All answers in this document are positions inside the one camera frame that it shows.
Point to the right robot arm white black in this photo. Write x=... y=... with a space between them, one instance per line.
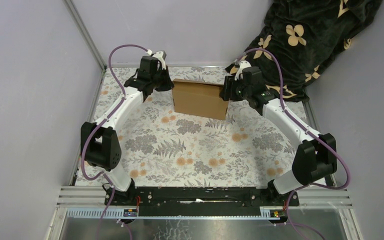
x=313 y=160

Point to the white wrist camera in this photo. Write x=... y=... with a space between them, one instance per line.
x=243 y=64
x=160 y=55

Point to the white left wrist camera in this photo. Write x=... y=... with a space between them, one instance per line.
x=160 y=55

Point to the aluminium frame rails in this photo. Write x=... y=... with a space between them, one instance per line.
x=89 y=202

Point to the brown cardboard box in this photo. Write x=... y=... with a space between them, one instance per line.
x=197 y=98

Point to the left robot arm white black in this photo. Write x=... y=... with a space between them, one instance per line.
x=100 y=145

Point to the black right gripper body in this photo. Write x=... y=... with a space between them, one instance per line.
x=237 y=92

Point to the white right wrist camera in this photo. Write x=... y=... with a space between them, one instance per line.
x=243 y=64

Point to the black floral blanket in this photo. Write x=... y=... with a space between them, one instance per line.
x=300 y=39

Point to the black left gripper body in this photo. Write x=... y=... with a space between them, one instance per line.
x=160 y=81

